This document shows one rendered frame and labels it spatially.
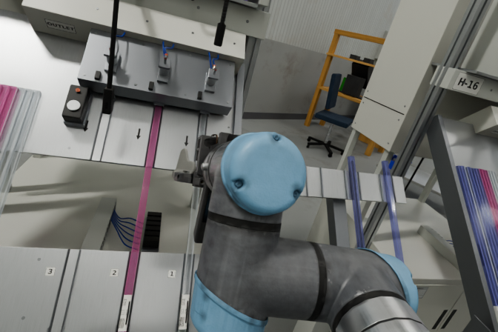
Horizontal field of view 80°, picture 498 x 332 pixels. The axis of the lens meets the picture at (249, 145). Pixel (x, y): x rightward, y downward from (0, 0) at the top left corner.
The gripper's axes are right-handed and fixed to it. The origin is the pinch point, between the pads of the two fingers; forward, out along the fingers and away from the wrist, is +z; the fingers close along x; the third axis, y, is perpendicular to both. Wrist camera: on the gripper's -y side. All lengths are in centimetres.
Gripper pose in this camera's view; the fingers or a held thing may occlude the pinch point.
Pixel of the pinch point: (204, 180)
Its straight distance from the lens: 59.8
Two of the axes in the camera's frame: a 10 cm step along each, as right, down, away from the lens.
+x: -9.5, -1.4, -2.9
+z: -3.0, 0.7, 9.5
